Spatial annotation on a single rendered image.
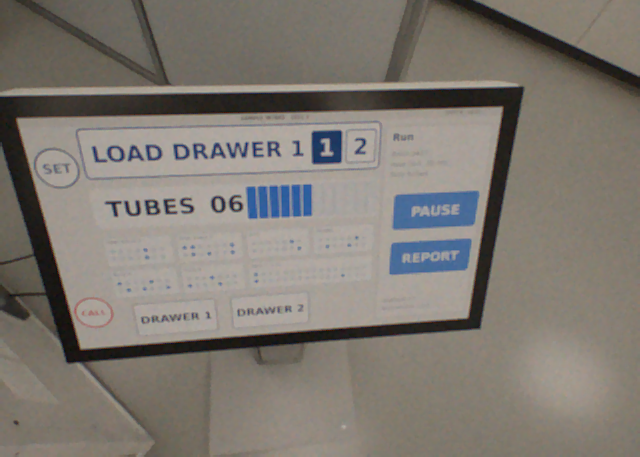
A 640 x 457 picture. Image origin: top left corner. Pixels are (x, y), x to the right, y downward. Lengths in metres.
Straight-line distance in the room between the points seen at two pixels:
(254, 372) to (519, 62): 1.94
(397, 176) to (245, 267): 0.20
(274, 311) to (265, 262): 0.07
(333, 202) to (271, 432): 1.10
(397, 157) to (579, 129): 1.95
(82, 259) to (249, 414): 1.05
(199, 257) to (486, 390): 1.32
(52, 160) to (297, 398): 1.16
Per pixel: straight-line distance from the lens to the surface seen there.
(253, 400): 1.49
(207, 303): 0.53
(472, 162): 0.51
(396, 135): 0.47
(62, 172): 0.50
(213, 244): 0.49
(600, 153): 2.36
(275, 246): 0.49
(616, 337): 1.97
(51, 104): 0.48
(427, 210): 0.51
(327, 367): 1.51
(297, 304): 0.53
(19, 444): 0.78
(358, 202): 0.48
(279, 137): 0.45
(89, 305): 0.56
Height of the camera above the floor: 1.52
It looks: 63 degrees down
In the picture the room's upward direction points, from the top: 10 degrees clockwise
